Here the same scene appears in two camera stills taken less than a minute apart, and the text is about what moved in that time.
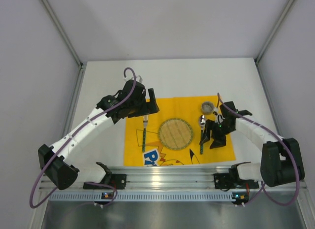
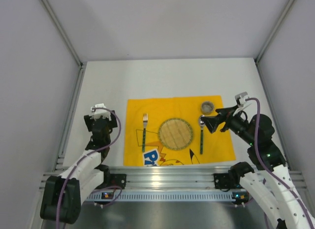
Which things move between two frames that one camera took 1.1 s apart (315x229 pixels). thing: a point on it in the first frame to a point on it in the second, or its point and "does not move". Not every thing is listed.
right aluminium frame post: x=258 y=58 does not move
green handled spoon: x=202 y=121 does not move
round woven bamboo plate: x=175 y=133 does not move
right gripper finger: x=206 y=134 to x=227 y=112
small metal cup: x=207 y=107 does not move
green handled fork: x=145 y=120 does not move
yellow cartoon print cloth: x=143 y=146 does not move
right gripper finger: x=218 y=142 to x=213 y=122
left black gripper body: x=148 y=106 to x=88 y=121
